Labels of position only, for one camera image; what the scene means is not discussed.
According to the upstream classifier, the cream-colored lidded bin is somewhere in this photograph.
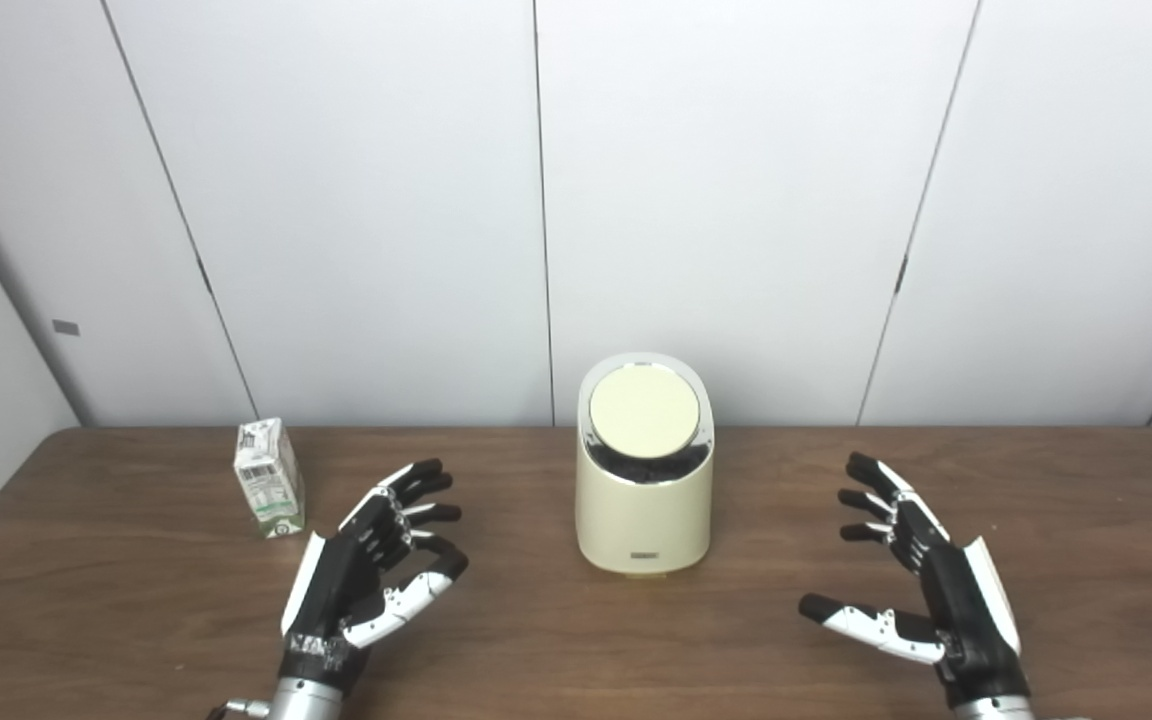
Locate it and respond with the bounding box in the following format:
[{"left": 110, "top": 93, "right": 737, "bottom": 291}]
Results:
[{"left": 575, "top": 352, "right": 716, "bottom": 578}]

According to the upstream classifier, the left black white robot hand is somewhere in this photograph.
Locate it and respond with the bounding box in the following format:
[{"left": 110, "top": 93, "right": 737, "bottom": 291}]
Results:
[{"left": 279, "top": 458, "right": 470, "bottom": 696}]

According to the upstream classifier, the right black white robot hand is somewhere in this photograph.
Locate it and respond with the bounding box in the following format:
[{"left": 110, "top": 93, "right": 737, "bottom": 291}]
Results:
[{"left": 798, "top": 451, "right": 1033, "bottom": 709}]

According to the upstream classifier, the white green milk carton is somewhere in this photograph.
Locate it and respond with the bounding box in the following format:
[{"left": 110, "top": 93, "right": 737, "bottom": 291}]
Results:
[{"left": 233, "top": 417, "right": 306, "bottom": 540}]

